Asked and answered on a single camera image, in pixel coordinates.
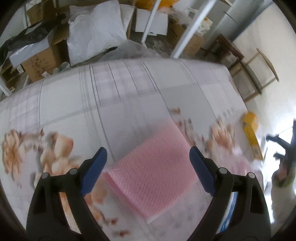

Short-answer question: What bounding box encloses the white orange medicine box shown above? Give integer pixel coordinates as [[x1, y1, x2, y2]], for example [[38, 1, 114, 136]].
[[242, 111, 263, 161]]

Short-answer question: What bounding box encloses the pink foam pad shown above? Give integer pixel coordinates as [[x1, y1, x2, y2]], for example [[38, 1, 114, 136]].
[[103, 121, 197, 222]]

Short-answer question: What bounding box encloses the person's right hand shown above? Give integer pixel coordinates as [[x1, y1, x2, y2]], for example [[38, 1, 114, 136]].
[[277, 162, 295, 186]]

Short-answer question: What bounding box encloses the floral tablecloth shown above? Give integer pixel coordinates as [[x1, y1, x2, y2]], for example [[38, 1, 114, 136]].
[[1, 58, 254, 240]]

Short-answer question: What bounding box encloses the wooden chair dark seat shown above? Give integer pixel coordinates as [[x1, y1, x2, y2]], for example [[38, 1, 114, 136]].
[[230, 48, 280, 103]]

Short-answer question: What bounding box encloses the dark wooden stool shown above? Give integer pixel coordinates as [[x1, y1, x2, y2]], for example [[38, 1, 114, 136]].
[[210, 34, 244, 68]]

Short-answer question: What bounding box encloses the silver refrigerator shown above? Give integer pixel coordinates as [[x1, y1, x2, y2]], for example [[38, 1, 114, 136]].
[[202, 1, 273, 49]]

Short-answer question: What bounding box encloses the cardboard box on floor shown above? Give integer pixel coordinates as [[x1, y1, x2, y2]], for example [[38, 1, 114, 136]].
[[166, 17, 206, 56]]

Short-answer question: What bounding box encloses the white cardboard box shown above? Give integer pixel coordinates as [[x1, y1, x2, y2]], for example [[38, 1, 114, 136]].
[[135, 7, 169, 36]]

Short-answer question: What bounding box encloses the white sack under table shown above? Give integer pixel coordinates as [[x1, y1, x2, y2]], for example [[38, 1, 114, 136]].
[[67, 1, 127, 66]]

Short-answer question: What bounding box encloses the yellow plastic bag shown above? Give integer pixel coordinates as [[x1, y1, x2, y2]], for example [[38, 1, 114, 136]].
[[135, 0, 181, 11]]

